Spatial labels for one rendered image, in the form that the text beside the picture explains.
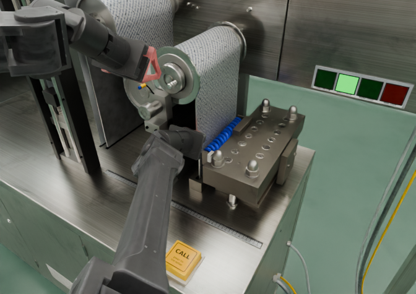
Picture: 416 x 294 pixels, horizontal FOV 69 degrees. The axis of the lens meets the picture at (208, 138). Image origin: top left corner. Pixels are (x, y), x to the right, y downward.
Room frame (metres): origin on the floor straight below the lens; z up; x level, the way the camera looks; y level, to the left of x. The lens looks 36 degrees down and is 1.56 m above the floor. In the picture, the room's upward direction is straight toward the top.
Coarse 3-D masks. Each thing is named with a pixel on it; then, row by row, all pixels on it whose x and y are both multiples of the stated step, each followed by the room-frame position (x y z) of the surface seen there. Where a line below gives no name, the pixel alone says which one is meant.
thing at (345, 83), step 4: (340, 76) 0.80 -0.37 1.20; (344, 76) 0.79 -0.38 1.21; (348, 76) 0.79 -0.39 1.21; (340, 80) 0.80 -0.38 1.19; (344, 80) 0.79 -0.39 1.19; (348, 80) 0.79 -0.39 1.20; (352, 80) 0.78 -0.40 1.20; (356, 80) 0.78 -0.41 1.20; (340, 84) 0.80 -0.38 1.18; (344, 84) 0.79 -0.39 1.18; (348, 84) 0.79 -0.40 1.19; (352, 84) 0.78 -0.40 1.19; (356, 84) 0.77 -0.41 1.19; (336, 88) 0.80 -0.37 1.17; (340, 88) 0.79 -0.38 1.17; (344, 88) 0.79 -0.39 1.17; (348, 88) 0.78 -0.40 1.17; (352, 88) 0.78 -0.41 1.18; (348, 92) 0.78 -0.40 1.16; (352, 92) 0.78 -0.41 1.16
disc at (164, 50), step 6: (162, 48) 0.71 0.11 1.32; (168, 48) 0.70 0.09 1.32; (174, 48) 0.69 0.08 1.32; (162, 54) 0.71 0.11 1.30; (180, 54) 0.68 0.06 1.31; (186, 54) 0.67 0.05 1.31; (186, 60) 0.67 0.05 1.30; (150, 66) 0.73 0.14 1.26; (192, 66) 0.66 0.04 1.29; (192, 72) 0.66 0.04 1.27; (198, 72) 0.66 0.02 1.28; (198, 78) 0.66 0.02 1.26; (156, 84) 0.72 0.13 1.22; (198, 84) 0.66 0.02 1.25; (192, 90) 0.67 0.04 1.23; (198, 90) 0.66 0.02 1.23; (192, 96) 0.67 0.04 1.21; (174, 102) 0.69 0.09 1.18; (180, 102) 0.68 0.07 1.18; (186, 102) 0.67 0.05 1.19
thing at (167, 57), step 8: (240, 48) 0.88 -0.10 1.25; (160, 56) 0.71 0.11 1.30; (168, 56) 0.69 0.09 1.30; (176, 56) 0.68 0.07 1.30; (160, 64) 0.71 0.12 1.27; (184, 64) 0.67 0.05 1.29; (184, 72) 0.67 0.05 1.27; (192, 80) 0.66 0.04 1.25; (184, 88) 0.67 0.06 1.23; (192, 88) 0.66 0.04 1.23; (176, 96) 0.69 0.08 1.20; (184, 96) 0.67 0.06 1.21
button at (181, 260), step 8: (176, 248) 0.44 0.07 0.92; (184, 248) 0.44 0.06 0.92; (192, 248) 0.44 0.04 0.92; (168, 256) 0.42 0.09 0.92; (176, 256) 0.42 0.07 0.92; (184, 256) 0.42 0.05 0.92; (192, 256) 0.42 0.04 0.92; (200, 256) 0.42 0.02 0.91; (168, 264) 0.39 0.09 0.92; (176, 264) 0.39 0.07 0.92; (184, 264) 0.39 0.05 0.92; (192, 264) 0.40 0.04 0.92; (176, 272) 0.38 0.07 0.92; (184, 272) 0.38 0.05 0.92; (184, 280) 0.37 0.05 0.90
